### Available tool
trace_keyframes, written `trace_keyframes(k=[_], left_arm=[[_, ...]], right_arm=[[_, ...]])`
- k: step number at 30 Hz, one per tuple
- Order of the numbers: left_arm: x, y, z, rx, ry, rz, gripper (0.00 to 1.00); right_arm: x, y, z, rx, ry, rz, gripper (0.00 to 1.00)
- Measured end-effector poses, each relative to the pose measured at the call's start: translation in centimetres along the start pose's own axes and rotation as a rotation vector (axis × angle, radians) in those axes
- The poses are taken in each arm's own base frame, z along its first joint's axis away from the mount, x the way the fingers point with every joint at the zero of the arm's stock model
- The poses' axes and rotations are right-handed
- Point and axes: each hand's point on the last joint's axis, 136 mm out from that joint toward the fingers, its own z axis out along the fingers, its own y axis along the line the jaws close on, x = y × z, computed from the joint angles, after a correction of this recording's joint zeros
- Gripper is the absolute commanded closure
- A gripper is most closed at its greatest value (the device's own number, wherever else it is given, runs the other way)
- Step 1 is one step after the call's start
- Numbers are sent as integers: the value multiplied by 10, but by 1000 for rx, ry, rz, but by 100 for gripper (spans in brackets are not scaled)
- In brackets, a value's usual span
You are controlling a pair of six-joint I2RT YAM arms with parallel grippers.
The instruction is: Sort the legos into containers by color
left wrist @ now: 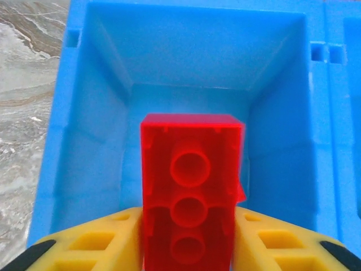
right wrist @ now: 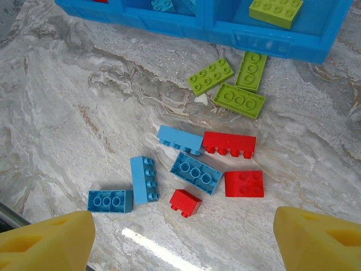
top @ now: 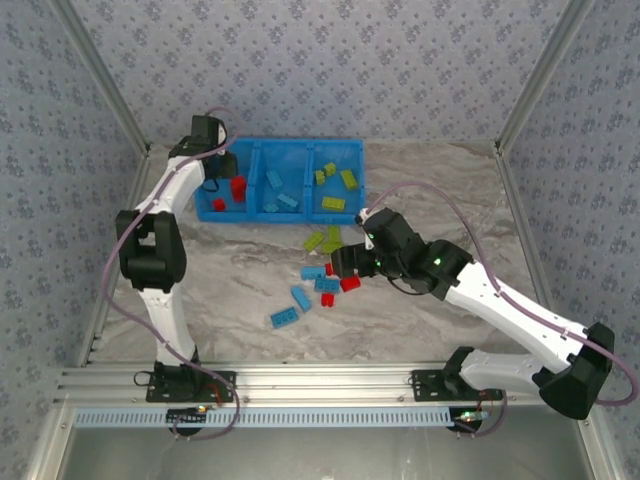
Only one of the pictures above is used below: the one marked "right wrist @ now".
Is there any red two-by-four lego brick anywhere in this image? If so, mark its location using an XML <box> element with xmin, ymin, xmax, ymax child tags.
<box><xmin>202</xmin><ymin>131</ymin><xmax>257</xmax><ymax>160</ymax></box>

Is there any green two-by-four lego brick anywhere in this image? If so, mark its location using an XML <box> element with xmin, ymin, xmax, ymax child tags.
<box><xmin>234</xmin><ymin>51</ymin><xmax>268</xmax><ymax>93</ymax></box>
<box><xmin>213</xmin><ymin>82</ymin><xmax>266</xmax><ymax>120</ymax></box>
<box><xmin>187</xmin><ymin>57</ymin><xmax>235</xmax><ymax>98</ymax></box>
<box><xmin>248</xmin><ymin>0</ymin><xmax>305</xmax><ymax>30</ymax></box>

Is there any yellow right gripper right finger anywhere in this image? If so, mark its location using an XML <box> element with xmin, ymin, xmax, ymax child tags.
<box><xmin>275</xmin><ymin>206</ymin><xmax>361</xmax><ymax>271</ymax></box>

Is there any small red lego brick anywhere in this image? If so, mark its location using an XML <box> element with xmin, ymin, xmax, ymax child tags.
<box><xmin>169</xmin><ymin>189</ymin><xmax>203</xmax><ymax>219</ymax></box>

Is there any blue two-by-four lego brick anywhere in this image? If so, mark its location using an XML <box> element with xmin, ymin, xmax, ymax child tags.
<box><xmin>151</xmin><ymin>0</ymin><xmax>175</xmax><ymax>14</ymax></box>
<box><xmin>130</xmin><ymin>155</ymin><xmax>160</xmax><ymax>206</ymax></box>
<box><xmin>170</xmin><ymin>151</ymin><xmax>223</xmax><ymax>195</ymax></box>
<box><xmin>157</xmin><ymin>125</ymin><xmax>205</xmax><ymax>156</ymax></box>
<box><xmin>87</xmin><ymin>189</ymin><xmax>134</xmax><ymax>215</ymax></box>

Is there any light blue sloped lego brick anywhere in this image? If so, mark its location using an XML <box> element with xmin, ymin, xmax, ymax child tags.
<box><xmin>176</xmin><ymin>0</ymin><xmax>197</xmax><ymax>17</ymax></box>

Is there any blue three-compartment plastic bin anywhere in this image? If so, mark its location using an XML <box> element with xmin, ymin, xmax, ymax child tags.
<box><xmin>55</xmin><ymin>0</ymin><xmax>355</xmax><ymax>65</ymax></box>

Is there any red two-by-two lego brick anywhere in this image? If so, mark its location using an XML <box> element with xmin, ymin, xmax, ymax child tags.
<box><xmin>224</xmin><ymin>170</ymin><xmax>265</xmax><ymax>198</ymax></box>

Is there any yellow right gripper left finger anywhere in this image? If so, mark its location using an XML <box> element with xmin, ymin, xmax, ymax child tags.
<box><xmin>0</xmin><ymin>210</ymin><xmax>96</xmax><ymax>271</ymax></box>

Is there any aluminium frame cross rail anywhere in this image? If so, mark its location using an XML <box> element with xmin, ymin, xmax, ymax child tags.
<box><xmin>0</xmin><ymin>200</ymin><xmax>32</xmax><ymax>231</ymax></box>

